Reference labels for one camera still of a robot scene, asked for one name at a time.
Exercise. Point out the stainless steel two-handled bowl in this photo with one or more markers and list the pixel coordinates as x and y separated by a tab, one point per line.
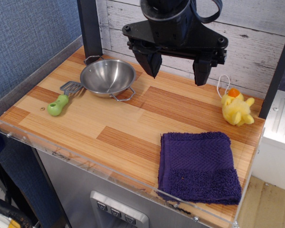
109	78

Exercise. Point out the yellow plush duck toy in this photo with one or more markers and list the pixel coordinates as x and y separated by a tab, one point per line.
235	109

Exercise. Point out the black vertical post left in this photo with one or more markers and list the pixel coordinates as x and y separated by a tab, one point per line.
88	16

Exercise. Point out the black vertical post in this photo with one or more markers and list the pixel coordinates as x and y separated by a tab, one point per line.
88	16
274	85

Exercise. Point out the green-handled grey toy spatula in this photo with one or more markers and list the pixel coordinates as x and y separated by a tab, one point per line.
71	87

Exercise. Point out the black vertical post right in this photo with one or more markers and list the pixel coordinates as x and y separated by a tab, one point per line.
274	85

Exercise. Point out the violet terry cloth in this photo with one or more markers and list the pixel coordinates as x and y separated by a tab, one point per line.
198	167

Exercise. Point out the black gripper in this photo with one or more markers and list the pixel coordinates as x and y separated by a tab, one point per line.
183	36

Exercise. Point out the yellow object bottom left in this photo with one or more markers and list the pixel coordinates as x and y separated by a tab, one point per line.
14	224

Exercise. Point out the silver button control panel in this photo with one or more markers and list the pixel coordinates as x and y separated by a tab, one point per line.
110	213

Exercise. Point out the clear acrylic front guard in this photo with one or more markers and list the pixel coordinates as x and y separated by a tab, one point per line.
126	172

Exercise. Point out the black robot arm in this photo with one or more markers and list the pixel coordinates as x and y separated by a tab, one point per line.
168	9

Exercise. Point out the white appliance with metal top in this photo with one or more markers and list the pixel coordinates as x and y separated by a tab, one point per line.
269	163

